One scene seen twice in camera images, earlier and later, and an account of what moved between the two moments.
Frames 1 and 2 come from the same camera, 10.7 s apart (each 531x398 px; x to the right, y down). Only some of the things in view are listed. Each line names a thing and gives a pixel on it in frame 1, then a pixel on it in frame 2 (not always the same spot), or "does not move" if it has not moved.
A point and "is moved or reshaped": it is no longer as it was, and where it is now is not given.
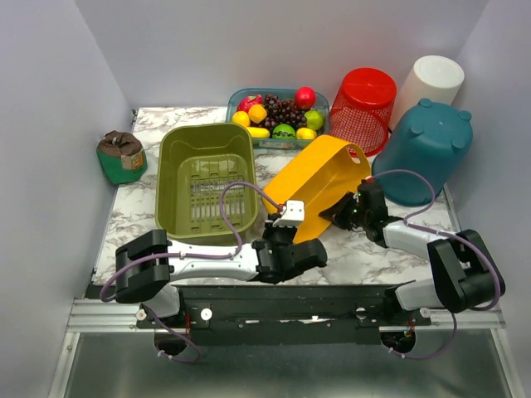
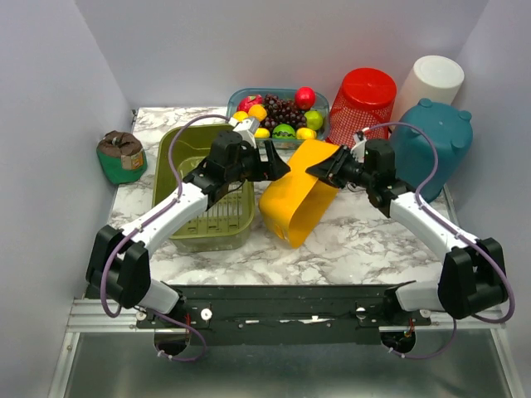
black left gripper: [272, 230] → [270, 170]
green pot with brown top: [122, 156] does not move
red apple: [304, 98] does not move
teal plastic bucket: [434, 142] does not move
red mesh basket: [360, 114] does not move
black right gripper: [336, 214] → [332, 167]
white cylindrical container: [434, 78] does not move
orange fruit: [257, 113] does not move
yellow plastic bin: [328, 171] is moved or reshaped
